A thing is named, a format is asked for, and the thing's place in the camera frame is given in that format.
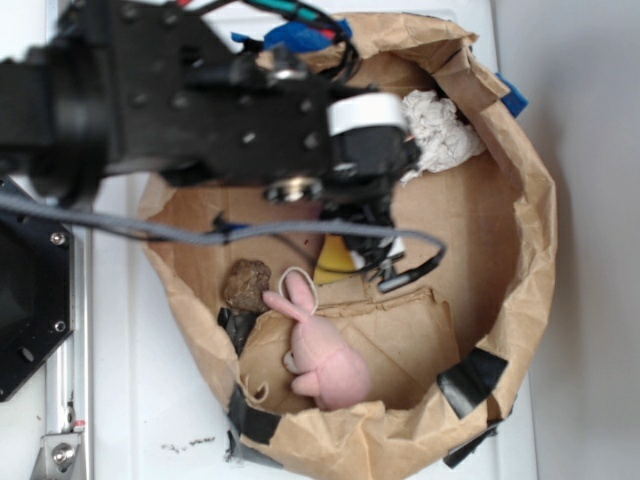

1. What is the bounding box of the black tape lower left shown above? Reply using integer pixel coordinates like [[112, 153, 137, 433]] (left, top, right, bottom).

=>
[[228, 384, 282, 445]]

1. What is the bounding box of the pink plush bunny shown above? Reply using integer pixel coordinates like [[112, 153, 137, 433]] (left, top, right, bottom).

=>
[[262, 267, 371, 411]]

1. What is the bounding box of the black tape inside bag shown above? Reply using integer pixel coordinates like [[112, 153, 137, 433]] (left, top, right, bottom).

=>
[[217, 308, 258, 356]]

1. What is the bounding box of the blue tape strip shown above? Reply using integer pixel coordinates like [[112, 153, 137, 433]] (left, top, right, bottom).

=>
[[231, 21, 337, 53], [496, 72, 529, 118]]

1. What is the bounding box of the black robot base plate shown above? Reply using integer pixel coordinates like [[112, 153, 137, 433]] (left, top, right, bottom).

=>
[[1, 210, 73, 402]]

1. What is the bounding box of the brown paper bag tray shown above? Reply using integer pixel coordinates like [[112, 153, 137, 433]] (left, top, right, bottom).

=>
[[145, 13, 557, 479]]

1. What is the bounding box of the aluminium rail frame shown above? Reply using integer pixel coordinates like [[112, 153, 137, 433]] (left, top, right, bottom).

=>
[[30, 0, 95, 480]]

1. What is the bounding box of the blue tape top strip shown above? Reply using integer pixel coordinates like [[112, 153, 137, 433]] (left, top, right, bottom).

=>
[[231, 21, 337, 53]]

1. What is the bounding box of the crumpled white paper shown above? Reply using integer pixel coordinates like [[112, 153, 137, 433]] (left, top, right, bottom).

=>
[[401, 90, 487, 185]]

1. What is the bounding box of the metal corner bracket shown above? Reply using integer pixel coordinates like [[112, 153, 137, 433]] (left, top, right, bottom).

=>
[[30, 433, 87, 480]]

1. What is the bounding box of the black tape lower right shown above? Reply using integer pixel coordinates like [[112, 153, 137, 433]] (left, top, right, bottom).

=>
[[437, 348, 509, 419]]

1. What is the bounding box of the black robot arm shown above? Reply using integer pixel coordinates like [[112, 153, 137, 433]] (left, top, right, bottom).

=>
[[1, 1, 418, 263]]

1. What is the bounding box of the grey braided cable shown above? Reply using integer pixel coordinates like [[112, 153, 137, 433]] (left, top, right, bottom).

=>
[[0, 193, 448, 294]]

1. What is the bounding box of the blue tape right strip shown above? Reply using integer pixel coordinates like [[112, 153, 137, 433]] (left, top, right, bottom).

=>
[[496, 72, 529, 118]]

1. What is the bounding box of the yellow sponge piece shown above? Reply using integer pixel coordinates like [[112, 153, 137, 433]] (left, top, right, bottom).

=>
[[313, 235, 354, 285]]

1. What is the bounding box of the brown rock lump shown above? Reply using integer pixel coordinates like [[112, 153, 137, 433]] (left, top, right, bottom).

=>
[[223, 259, 271, 314]]

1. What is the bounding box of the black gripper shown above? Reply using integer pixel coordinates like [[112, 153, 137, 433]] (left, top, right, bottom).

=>
[[319, 92, 424, 261]]

